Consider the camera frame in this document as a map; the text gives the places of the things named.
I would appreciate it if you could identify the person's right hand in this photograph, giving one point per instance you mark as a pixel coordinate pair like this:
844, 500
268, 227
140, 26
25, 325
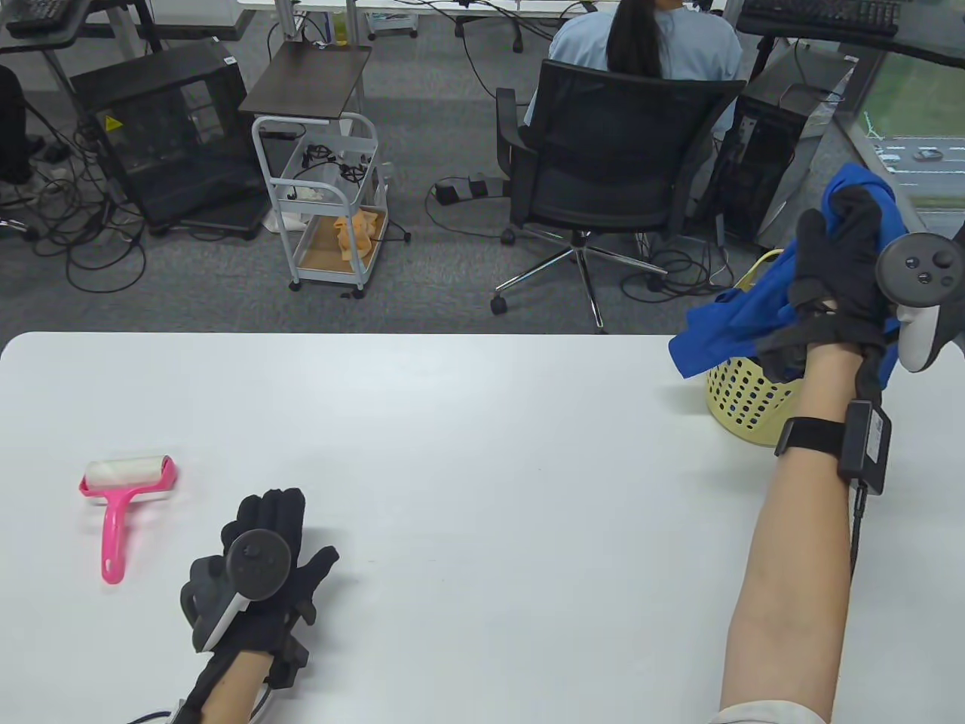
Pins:
837, 279

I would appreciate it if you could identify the person's left hand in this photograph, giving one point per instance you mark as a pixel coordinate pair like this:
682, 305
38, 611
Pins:
271, 626

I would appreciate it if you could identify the blue t-shirt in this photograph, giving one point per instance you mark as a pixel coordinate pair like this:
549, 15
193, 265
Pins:
739, 324

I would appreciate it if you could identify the pink lint roller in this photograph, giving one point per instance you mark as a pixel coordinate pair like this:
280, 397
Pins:
113, 528

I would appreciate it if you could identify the person's right forearm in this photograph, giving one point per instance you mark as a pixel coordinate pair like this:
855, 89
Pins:
799, 588

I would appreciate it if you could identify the person's left forearm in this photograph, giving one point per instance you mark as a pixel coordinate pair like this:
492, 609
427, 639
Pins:
234, 690

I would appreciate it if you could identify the dark grey left hand controller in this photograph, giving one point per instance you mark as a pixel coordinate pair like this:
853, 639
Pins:
260, 562

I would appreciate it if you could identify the dark grey hand controller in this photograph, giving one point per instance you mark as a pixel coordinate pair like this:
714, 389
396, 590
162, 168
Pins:
260, 562
920, 271

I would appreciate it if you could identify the dark grey right hand controller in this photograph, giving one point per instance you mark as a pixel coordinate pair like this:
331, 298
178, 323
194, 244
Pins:
920, 271

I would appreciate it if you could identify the black computer tower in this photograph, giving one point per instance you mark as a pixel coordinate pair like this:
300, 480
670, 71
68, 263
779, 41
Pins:
784, 136

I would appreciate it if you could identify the yellow perforated plastic basket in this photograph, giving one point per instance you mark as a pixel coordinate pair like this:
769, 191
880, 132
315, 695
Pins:
742, 400

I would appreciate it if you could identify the black mesh office chair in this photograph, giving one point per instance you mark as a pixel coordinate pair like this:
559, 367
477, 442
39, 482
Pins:
626, 151

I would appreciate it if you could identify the black desk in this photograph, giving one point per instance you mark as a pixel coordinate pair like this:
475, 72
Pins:
188, 15
935, 34

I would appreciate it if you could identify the black keyboard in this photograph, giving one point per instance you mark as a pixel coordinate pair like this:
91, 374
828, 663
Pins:
38, 13
822, 13

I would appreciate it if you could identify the black foot pedal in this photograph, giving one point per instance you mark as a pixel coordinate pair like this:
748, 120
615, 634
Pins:
464, 188

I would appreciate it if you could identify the orange cloth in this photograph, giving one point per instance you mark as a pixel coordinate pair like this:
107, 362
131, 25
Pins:
354, 234

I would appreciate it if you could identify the white rolling cart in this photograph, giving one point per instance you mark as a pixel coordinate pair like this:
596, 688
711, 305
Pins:
309, 207

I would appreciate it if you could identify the person's white shirt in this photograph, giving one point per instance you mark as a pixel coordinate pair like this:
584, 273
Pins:
769, 713

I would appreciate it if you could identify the small white storage cart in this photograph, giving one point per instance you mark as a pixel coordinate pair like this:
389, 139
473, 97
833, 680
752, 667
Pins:
392, 23

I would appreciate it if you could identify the brown side table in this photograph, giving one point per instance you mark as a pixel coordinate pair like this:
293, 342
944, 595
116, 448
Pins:
309, 79

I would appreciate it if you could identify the black open computer case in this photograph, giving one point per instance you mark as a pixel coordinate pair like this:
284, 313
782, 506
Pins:
151, 68

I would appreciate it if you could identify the white desk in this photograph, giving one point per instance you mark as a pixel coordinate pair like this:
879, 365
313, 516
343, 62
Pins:
286, 19

